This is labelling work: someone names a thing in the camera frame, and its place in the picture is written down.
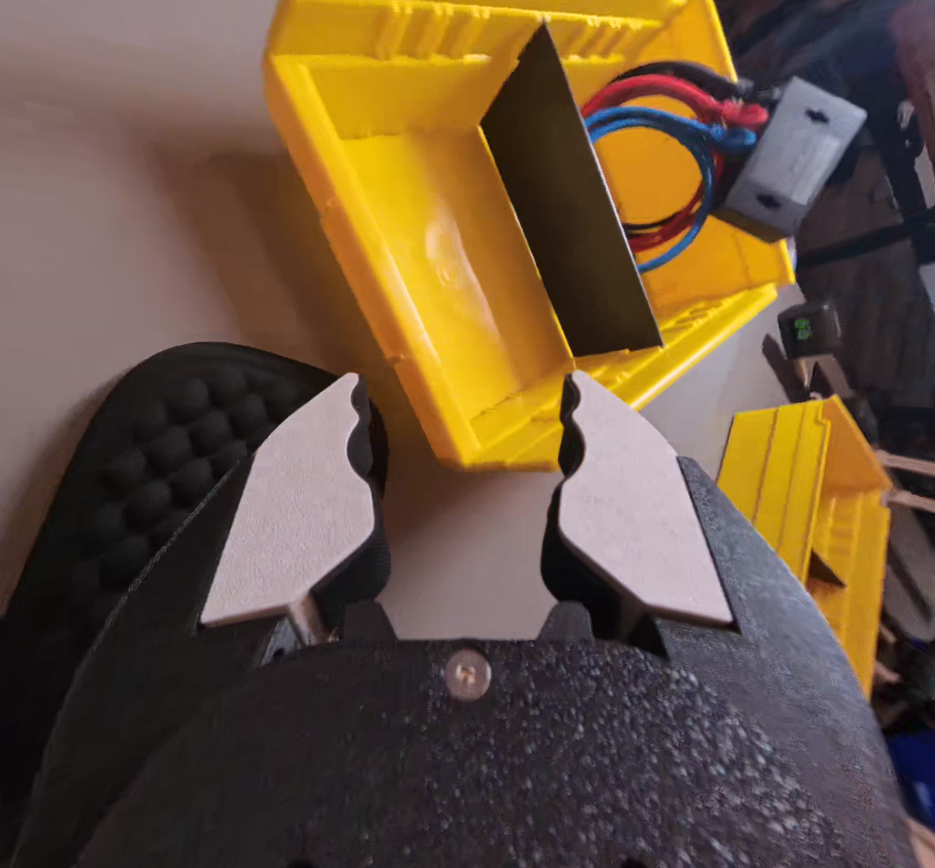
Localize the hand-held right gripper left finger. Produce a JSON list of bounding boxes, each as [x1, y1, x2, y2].
[[199, 371, 393, 648]]

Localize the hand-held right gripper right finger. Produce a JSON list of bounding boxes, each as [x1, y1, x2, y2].
[[542, 369, 735, 641]]

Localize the blue ethernet cable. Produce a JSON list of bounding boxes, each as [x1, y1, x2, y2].
[[583, 104, 761, 275]]

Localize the black ethernet switch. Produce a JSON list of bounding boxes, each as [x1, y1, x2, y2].
[[719, 75, 868, 242]]

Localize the red ethernet cable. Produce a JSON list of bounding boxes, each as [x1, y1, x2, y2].
[[580, 75, 771, 255]]

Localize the black dimpled cushion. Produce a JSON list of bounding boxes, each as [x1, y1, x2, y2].
[[0, 342, 392, 811]]

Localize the small black display device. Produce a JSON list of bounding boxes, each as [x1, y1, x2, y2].
[[776, 302, 842, 359]]

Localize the black bin divider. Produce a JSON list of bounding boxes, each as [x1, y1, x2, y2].
[[481, 22, 664, 359]]

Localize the black ethernet cable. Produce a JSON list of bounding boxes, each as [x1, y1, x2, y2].
[[614, 60, 757, 233]]

